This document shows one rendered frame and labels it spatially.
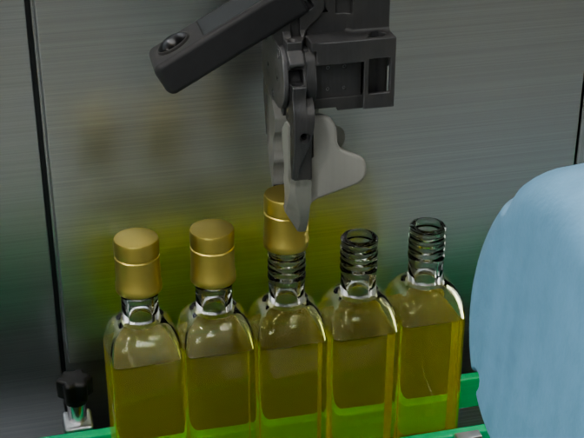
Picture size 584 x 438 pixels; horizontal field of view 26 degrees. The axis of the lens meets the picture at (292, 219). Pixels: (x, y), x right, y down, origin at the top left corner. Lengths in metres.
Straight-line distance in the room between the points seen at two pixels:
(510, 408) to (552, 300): 0.05
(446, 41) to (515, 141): 0.12
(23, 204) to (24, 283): 0.08
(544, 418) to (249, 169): 0.65
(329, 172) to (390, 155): 0.19
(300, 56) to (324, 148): 0.08
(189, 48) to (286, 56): 0.07
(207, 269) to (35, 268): 0.22
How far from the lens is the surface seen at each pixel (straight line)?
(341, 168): 0.92
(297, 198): 0.91
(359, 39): 0.88
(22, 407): 1.20
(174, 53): 0.88
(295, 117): 0.88
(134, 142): 1.05
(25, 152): 1.07
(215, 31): 0.88
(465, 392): 1.15
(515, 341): 0.47
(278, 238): 0.95
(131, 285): 0.95
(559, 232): 0.44
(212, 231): 0.95
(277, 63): 0.89
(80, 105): 1.03
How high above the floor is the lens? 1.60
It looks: 27 degrees down
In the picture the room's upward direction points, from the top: straight up
